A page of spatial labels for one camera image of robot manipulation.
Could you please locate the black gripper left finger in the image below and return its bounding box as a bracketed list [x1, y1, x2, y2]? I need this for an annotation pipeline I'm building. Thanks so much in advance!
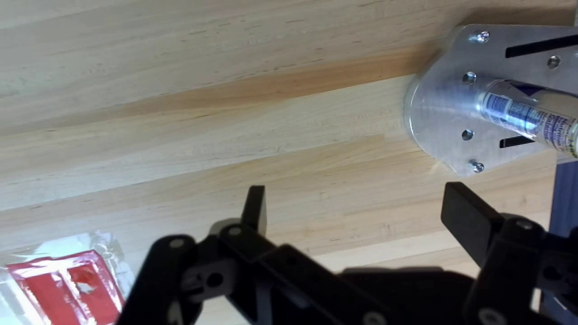
[116, 185, 390, 325]

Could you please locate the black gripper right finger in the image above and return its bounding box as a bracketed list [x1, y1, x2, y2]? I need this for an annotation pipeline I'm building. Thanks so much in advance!
[439, 181, 578, 325]

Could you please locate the red packet in clear wrapper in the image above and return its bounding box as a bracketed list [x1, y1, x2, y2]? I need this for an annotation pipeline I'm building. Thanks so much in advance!
[0, 232, 136, 325]

